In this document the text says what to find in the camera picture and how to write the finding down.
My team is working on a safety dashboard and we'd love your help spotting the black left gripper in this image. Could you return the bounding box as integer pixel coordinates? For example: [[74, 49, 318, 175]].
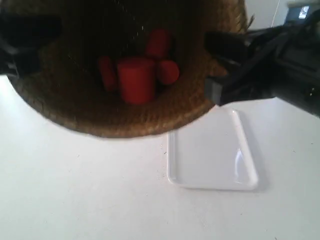
[[0, 14, 62, 77]]

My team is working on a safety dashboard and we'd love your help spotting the white rectangular plastic tray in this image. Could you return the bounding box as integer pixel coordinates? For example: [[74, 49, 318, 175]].
[[167, 108, 259, 191]]

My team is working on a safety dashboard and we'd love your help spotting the woven straw basket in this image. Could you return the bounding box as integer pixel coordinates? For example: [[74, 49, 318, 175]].
[[0, 0, 248, 138]]

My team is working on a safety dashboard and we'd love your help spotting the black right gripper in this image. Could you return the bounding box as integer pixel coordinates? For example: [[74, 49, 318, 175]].
[[204, 17, 320, 116]]

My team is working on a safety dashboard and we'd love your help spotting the red round disc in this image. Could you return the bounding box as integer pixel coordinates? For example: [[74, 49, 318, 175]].
[[156, 60, 180, 85]]

